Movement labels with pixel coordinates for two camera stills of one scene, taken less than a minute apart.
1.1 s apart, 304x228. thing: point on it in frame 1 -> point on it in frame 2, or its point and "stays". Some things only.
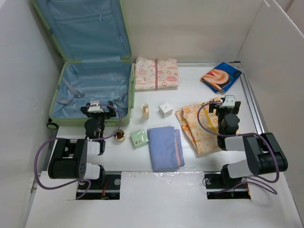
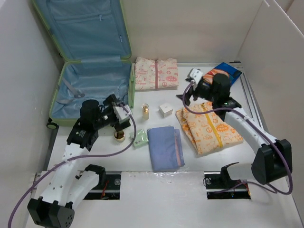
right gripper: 213,105 -> 187,95
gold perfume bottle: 145,107 stays
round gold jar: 120,136 stays
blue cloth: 166,147 stays
